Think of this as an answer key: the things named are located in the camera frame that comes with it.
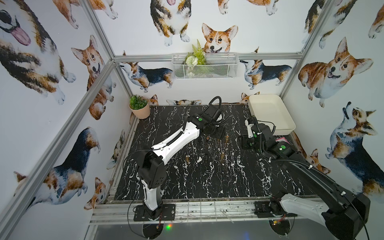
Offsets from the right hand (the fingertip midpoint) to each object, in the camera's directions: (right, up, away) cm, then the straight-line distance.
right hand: (240, 136), depth 77 cm
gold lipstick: (-16, -4, +23) cm, 28 cm away
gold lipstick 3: (-7, -15, +15) cm, 22 cm away
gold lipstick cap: (-28, -15, +12) cm, 34 cm away
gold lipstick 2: (-3, -5, +21) cm, 22 cm away
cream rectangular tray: (+31, +15, +33) cm, 48 cm away
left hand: (-8, +2, +4) cm, 9 cm away
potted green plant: (-63, +17, +26) cm, 70 cm away
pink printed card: (+34, -5, +24) cm, 42 cm away
